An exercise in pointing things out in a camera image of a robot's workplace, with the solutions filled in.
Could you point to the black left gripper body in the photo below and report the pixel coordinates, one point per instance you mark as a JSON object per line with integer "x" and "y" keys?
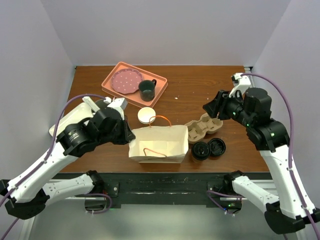
{"x": 120, "y": 135}

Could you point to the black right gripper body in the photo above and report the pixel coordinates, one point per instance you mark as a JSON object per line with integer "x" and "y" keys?
{"x": 232, "y": 106}

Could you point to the black plastic cup lid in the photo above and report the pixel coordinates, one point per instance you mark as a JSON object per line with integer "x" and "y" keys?
{"x": 200, "y": 151}

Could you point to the cream paper gift bag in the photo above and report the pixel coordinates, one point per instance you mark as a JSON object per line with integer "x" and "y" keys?
{"x": 159, "y": 144}

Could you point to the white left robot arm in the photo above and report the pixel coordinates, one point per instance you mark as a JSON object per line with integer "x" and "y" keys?
{"x": 87, "y": 126}

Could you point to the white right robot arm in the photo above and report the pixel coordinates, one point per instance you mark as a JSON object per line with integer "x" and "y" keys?
{"x": 291, "y": 209}

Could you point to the beige pulp cup carrier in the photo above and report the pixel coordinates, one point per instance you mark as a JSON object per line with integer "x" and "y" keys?
{"x": 198, "y": 129}

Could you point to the grey cylindrical utensil holder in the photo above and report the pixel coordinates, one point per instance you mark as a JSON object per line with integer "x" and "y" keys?
{"x": 101, "y": 104}

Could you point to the white rectangular plate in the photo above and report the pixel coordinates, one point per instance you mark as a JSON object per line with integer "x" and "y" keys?
{"x": 80, "y": 112}

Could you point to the pink polka dot plate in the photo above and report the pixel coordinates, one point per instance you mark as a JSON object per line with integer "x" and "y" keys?
{"x": 126, "y": 81}

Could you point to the dark green mug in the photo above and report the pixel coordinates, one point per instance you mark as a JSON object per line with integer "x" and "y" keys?
{"x": 147, "y": 89}

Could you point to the salmon pink serving tray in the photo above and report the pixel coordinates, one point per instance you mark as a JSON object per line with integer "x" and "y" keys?
{"x": 134, "y": 98}

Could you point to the black mounting base plate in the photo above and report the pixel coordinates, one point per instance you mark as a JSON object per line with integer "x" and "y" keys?
{"x": 163, "y": 188}

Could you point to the aluminium frame rail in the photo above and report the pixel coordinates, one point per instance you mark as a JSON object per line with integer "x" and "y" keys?
{"x": 28, "y": 224}

